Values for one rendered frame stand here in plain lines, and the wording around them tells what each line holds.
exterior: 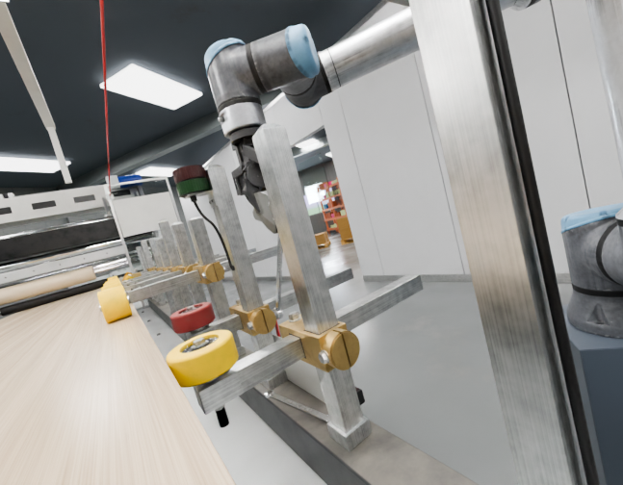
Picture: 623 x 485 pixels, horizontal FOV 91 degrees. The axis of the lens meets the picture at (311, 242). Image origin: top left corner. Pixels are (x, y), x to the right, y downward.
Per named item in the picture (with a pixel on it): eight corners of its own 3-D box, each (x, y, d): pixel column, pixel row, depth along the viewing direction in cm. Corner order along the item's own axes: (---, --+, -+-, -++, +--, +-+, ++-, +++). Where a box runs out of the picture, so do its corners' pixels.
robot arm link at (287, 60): (314, 41, 65) (260, 61, 67) (304, 7, 53) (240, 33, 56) (324, 86, 65) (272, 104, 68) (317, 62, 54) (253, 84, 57)
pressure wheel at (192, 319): (220, 346, 67) (204, 297, 66) (231, 355, 61) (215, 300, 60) (182, 364, 63) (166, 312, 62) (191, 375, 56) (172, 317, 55)
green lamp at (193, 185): (206, 193, 63) (203, 183, 63) (214, 187, 58) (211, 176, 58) (176, 199, 60) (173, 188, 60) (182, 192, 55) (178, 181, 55)
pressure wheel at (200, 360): (210, 408, 43) (186, 333, 42) (263, 399, 42) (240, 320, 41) (179, 453, 35) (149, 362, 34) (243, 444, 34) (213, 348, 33)
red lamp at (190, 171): (202, 182, 63) (199, 171, 63) (210, 174, 58) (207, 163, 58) (172, 187, 60) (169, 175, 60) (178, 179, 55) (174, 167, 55)
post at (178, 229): (220, 349, 110) (180, 221, 106) (222, 351, 107) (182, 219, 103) (210, 354, 108) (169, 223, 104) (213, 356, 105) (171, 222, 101)
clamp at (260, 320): (253, 319, 73) (247, 299, 73) (279, 328, 62) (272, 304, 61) (231, 328, 70) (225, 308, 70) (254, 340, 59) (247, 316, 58)
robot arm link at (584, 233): (623, 266, 76) (610, 197, 75) (696, 283, 60) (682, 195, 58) (556, 278, 79) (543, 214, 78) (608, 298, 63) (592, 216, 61)
